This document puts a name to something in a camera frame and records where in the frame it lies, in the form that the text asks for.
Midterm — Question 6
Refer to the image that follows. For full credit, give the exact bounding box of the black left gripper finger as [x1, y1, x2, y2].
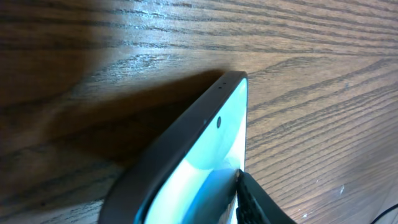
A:
[236, 170, 295, 224]

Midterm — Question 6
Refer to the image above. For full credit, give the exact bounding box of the Samsung Galaxy smartphone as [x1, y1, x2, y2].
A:
[98, 71, 248, 224]

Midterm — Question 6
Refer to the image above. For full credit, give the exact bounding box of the black USB charging cable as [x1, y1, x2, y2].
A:
[371, 203, 398, 224]

